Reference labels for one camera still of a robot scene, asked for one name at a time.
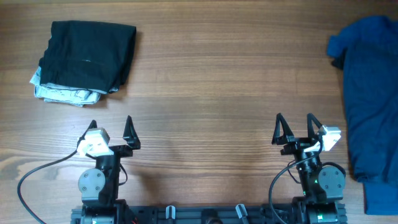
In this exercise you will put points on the folded light grey garment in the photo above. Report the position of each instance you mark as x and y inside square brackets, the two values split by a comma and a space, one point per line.
[64, 94]

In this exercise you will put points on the folded black garment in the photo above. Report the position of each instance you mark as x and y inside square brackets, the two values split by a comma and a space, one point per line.
[88, 55]

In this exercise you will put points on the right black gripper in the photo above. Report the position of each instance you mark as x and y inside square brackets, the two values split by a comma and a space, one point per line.
[288, 136]

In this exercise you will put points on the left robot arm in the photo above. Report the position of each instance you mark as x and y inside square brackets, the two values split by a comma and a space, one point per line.
[99, 186]

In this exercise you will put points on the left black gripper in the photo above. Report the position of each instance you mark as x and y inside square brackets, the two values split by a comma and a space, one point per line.
[130, 138]

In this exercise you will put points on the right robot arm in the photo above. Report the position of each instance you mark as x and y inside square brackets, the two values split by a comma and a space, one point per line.
[322, 183]

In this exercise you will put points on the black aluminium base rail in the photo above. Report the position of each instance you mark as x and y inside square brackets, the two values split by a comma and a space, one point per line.
[229, 214]

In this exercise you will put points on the blue t-shirt pile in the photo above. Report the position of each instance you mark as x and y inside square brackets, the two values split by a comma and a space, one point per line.
[366, 52]

